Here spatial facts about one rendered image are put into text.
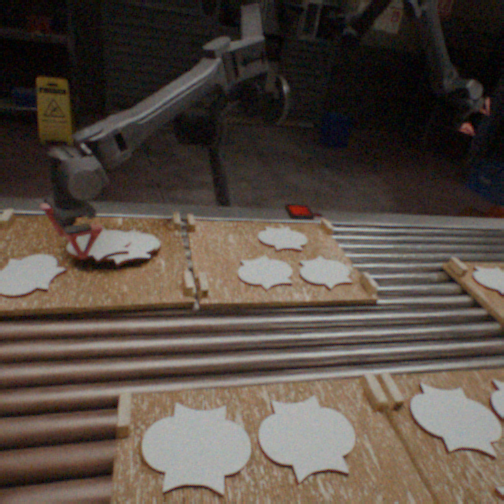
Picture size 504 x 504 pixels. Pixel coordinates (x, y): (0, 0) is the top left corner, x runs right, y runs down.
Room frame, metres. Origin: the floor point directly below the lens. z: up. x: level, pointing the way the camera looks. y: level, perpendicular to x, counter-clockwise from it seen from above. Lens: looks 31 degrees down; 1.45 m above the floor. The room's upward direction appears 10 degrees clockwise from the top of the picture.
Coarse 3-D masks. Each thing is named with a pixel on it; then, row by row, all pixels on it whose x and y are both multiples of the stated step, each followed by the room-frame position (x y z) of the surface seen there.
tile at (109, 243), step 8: (104, 232) 0.75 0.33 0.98; (112, 232) 0.75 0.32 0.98; (120, 232) 0.76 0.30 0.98; (80, 240) 0.70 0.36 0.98; (96, 240) 0.71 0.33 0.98; (104, 240) 0.72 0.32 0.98; (112, 240) 0.72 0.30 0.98; (120, 240) 0.73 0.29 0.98; (128, 240) 0.73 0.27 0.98; (72, 248) 0.67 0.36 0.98; (80, 248) 0.67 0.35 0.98; (96, 248) 0.68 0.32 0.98; (104, 248) 0.69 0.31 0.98; (112, 248) 0.69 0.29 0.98; (120, 248) 0.70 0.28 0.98; (72, 256) 0.65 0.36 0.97; (88, 256) 0.65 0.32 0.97; (96, 256) 0.65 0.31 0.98; (104, 256) 0.66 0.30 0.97
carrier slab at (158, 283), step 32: (32, 224) 0.79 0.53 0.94; (128, 224) 0.87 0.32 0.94; (160, 224) 0.90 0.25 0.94; (0, 256) 0.65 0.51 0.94; (64, 256) 0.69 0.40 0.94; (160, 256) 0.75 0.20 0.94; (64, 288) 0.59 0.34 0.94; (96, 288) 0.60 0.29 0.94; (128, 288) 0.62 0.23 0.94; (160, 288) 0.64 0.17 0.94
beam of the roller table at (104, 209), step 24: (120, 216) 0.94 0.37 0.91; (144, 216) 0.96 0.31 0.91; (168, 216) 0.99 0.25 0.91; (216, 216) 1.04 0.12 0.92; (240, 216) 1.06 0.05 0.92; (264, 216) 1.09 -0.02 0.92; (288, 216) 1.12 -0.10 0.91; (336, 216) 1.19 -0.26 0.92; (360, 216) 1.22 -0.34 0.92; (384, 216) 1.26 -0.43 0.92; (408, 216) 1.29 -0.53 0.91; (432, 216) 1.33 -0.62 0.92
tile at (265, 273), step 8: (264, 256) 0.81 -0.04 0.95; (248, 264) 0.77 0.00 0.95; (256, 264) 0.77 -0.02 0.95; (264, 264) 0.78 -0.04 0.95; (272, 264) 0.79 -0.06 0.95; (280, 264) 0.79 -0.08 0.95; (240, 272) 0.73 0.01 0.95; (248, 272) 0.73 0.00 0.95; (256, 272) 0.74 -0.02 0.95; (264, 272) 0.75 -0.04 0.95; (272, 272) 0.75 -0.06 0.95; (280, 272) 0.76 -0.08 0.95; (288, 272) 0.76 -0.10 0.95; (240, 280) 0.71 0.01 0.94; (248, 280) 0.70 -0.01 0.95; (256, 280) 0.71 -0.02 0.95; (264, 280) 0.72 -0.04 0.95; (272, 280) 0.72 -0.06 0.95; (280, 280) 0.73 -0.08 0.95; (288, 280) 0.73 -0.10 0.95; (264, 288) 0.69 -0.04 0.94
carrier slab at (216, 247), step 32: (224, 224) 0.96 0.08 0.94; (256, 224) 0.99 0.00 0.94; (288, 224) 1.03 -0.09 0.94; (192, 256) 0.77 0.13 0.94; (224, 256) 0.80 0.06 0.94; (256, 256) 0.82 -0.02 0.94; (288, 256) 0.85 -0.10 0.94; (224, 288) 0.67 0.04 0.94; (256, 288) 0.69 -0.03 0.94; (288, 288) 0.71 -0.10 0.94; (320, 288) 0.74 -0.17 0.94; (352, 288) 0.76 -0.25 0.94
